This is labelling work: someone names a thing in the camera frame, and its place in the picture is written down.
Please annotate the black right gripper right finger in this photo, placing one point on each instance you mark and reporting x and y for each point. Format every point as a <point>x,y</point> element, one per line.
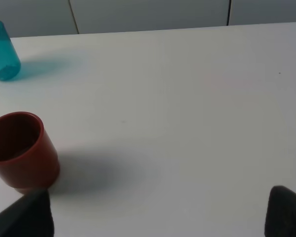
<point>281,213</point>

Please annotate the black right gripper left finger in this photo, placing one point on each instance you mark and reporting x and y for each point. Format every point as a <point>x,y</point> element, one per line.
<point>29,216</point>

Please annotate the teal translucent plastic cup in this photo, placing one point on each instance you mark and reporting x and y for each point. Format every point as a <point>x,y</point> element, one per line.
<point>10,64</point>

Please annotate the red plastic cup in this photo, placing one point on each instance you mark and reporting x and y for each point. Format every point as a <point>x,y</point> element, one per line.
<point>28,159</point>

